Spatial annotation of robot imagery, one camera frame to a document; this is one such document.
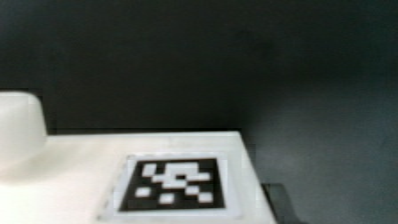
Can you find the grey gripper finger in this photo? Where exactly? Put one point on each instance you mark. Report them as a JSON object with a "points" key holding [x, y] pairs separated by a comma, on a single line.
{"points": [[281, 205]]}

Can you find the white front drawer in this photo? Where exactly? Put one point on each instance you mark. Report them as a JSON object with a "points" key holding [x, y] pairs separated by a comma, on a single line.
{"points": [[160, 178]]}

